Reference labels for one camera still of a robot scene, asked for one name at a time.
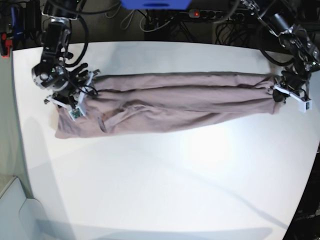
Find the black power strip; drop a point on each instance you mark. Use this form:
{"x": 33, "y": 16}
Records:
{"x": 215, "y": 16}

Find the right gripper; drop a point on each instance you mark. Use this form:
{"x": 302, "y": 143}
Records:
{"x": 70, "y": 88}

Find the grey rounded bin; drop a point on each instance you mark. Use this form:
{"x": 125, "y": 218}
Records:
{"x": 20, "y": 216}

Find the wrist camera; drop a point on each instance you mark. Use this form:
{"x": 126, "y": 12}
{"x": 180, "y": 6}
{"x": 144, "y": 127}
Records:
{"x": 76, "y": 113}
{"x": 305, "y": 105}

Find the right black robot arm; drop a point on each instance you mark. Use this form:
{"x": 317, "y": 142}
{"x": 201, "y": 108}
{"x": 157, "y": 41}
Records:
{"x": 55, "y": 41}

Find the mauve t-shirt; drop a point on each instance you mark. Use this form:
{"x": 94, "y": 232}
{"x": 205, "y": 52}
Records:
{"x": 168, "y": 102}

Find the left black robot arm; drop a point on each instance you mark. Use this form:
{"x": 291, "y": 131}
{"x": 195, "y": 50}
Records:
{"x": 282, "y": 19}

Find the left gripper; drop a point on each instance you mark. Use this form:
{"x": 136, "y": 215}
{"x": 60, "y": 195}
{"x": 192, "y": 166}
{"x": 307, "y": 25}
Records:
{"x": 290, "y": 84}

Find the red and black clamp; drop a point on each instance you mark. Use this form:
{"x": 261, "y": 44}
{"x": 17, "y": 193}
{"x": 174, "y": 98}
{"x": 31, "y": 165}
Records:
{"x": 6, "y": 43}

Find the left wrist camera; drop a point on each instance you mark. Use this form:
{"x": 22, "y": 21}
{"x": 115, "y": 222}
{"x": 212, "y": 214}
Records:
{"x": 305, "y": 105}

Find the blue plastic box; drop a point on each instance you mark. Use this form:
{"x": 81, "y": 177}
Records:
{"x": 155, "y": 4}

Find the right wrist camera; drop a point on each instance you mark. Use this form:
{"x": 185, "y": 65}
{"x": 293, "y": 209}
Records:
{"x": 76, "y": 113}

